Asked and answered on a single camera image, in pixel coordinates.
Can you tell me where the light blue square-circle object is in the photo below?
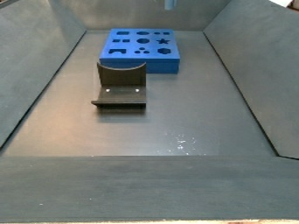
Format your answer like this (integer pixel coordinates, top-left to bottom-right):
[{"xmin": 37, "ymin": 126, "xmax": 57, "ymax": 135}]
[{"xmin": 163, "ymin": 0, "xmax": 178, "ymax": 11}]

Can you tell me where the blue foam shape tray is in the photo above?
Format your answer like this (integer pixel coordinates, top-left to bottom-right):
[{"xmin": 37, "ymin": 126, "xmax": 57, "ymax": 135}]
[{"xmin": 99, "ymin": 28, "xmax": 181, "ymax": 74}]

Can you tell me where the black fixture stand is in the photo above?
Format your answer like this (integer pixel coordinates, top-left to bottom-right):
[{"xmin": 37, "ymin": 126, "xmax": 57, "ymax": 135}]
[{"xmin": 91, "ymin": 64, "xmax": 146, "ymax": 107}]

